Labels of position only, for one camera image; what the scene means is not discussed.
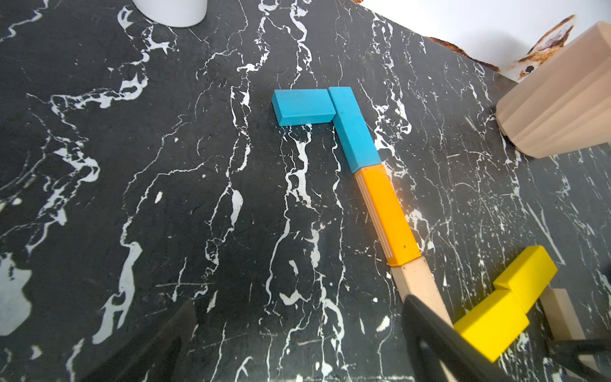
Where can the natural wood block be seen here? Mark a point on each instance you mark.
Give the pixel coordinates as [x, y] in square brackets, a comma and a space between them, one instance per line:
[564, 322]
[415, 278]

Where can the orange block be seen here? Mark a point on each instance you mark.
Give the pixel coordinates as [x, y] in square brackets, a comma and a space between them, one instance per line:
[393, 231]

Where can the teal short block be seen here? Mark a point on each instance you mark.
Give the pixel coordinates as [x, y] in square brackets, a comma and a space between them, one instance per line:
[303, 106]

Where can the small white plant pot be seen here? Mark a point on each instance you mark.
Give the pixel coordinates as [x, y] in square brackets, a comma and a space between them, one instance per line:
[173, 13]

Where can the teal long block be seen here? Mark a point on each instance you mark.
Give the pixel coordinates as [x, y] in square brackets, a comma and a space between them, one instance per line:
[352, 130]

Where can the yellow block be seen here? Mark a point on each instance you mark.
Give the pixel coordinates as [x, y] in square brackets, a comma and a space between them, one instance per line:
[493, 324]
[528, 276]

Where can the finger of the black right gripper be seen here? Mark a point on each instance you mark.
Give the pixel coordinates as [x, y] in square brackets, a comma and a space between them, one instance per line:
[567, 354]

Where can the beige plant pot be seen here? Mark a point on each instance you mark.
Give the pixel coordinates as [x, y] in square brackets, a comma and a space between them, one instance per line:
[564, 105]

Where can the natural wood block front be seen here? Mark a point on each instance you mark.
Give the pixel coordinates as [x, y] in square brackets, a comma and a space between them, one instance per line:
[415, 278]

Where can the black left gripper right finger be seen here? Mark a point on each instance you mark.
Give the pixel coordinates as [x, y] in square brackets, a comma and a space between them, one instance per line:
[432, 344]

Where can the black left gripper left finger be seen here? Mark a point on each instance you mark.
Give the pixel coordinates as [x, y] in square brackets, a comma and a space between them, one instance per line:
[159, 353]

